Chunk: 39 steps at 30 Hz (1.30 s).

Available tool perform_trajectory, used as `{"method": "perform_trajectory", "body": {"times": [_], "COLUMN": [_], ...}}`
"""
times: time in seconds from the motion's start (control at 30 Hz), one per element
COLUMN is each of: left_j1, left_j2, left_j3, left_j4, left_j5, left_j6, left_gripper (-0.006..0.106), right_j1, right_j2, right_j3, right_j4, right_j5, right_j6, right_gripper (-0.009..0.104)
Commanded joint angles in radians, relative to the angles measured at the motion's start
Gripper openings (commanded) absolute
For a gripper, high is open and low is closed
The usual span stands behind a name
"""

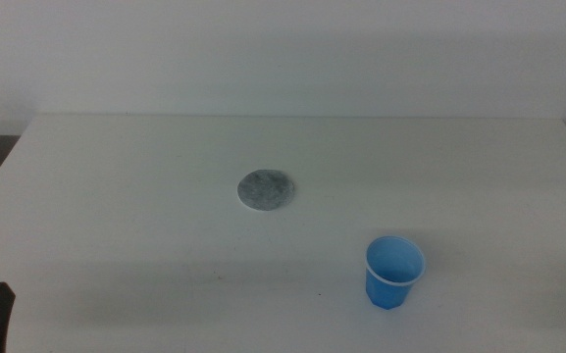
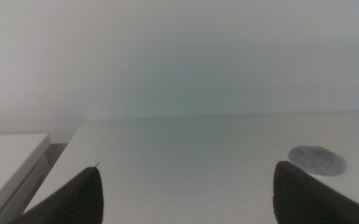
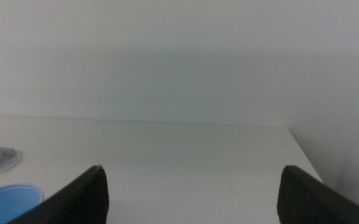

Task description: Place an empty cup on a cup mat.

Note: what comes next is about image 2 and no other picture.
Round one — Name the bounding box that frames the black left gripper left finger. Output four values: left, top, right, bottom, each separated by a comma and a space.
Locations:
9, 162, 105, 224

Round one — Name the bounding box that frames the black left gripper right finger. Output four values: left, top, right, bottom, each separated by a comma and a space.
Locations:
273, 160, 359, 224

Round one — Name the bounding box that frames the round grey cup mat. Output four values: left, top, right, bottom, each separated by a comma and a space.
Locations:
287, 145, 348, 177

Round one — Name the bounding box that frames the white side table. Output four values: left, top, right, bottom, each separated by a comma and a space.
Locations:
0, 133, 52, 224

